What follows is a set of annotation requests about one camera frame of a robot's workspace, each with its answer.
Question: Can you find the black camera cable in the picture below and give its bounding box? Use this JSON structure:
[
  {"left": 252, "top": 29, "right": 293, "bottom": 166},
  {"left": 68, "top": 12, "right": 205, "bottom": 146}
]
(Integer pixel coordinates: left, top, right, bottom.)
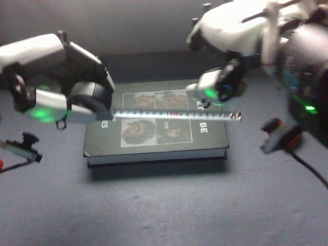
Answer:
[{"left": 289, "top": 148, "right": 328, "bottom": 187}]

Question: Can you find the black Beatles book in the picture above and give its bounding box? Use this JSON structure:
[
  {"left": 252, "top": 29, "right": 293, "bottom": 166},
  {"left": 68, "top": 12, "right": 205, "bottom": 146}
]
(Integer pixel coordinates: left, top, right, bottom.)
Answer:
[{"left": 82, "top": 78, "right": 230, "bottom": 169}]

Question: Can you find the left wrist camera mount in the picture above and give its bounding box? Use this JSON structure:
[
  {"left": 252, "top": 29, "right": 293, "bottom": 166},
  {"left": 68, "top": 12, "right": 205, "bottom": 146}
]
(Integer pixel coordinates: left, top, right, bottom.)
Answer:
[{"left": 0, "top": 132, "right": 44, "bottom": 162}]

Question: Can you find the grey black tape measure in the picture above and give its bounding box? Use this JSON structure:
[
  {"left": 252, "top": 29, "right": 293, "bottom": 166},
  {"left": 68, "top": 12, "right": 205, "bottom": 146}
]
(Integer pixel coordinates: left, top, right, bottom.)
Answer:
[{"left": 56, "top": 81, "right": 243, "bottom": 130}]

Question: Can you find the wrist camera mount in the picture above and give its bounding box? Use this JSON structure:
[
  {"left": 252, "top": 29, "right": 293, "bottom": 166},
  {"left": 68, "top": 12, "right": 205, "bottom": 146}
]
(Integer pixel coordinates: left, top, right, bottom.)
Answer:
[
  {"left": 0, "top": 132, "right": 44, "bottom": 162},
  {"left": 260, "top": 117, "right": 295, "bottom": 154}
]

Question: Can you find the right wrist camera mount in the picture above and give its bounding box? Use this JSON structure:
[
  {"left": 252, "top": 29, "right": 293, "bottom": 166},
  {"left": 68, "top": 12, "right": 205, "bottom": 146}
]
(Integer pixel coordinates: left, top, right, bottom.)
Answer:
[{"left": 260, "top": 117, "right": 295, "bottom": 154}]

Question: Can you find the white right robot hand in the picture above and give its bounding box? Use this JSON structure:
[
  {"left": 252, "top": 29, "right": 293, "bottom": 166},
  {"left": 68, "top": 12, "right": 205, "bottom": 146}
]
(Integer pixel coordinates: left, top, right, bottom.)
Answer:
[{"left": 184, "top": 0, "right": 269, "bottom": 106}]

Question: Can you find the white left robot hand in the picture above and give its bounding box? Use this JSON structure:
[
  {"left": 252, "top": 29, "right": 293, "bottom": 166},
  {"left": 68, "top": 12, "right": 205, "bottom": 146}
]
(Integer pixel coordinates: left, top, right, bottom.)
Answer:
[{"left": 0, "top": 30, "right": 115, "bottom": 124}]

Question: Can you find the grey table cloth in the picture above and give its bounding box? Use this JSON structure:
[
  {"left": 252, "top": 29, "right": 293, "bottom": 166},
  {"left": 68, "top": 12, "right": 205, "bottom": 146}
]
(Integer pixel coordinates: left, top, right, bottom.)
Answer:
[{"left": 0, "top": 51, "right": 328, "bottom": 246}]

